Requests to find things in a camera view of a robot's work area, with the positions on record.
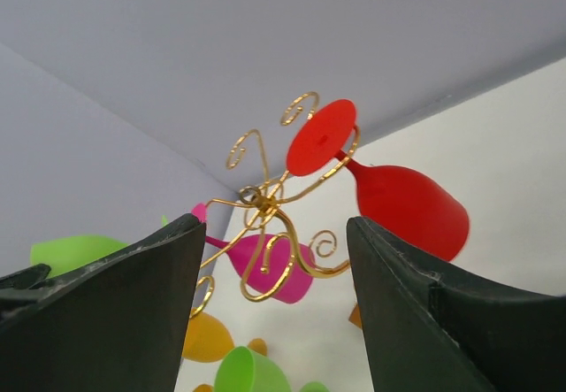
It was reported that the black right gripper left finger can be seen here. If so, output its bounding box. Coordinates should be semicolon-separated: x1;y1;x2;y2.
1;214;206;392

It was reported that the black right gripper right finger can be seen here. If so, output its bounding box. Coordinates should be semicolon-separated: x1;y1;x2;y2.
346;217;565;391

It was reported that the green wine glass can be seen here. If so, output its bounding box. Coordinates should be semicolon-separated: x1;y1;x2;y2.
213;346;292;392
29;234;143;281

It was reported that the red plastic wine glass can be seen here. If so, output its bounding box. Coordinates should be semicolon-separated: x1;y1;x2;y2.
286;99;470;262

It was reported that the pink plastic wine glass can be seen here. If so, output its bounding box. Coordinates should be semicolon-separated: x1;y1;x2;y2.
205;208;315;304

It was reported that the orange wine glass left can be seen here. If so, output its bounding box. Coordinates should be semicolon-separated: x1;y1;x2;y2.
348;304;363;329

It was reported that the orange wine glass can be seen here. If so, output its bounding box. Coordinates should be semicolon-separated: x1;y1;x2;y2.
348;304;363;329
180;311;269;392

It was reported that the orange wine glass front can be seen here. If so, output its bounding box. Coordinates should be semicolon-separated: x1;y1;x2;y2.
180;311;269;392

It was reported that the gold wire wine glass rack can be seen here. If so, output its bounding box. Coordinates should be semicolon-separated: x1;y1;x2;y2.
201;91;360;304

